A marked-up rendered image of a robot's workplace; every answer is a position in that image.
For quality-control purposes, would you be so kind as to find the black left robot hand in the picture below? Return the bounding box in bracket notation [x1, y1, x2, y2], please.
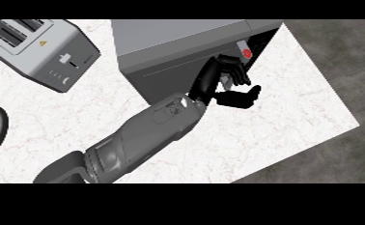
[187, 54, 263, 110]

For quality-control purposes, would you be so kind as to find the grey microwave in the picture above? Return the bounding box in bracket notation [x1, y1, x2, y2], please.
[109, 19, 285, 107]

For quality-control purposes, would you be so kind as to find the silver two-slot toaster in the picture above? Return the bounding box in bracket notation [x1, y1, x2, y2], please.
[0, 19, 102, 94]

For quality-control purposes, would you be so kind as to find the dark round object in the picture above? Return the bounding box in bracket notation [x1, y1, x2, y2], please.
[0, 106, 10, 147]

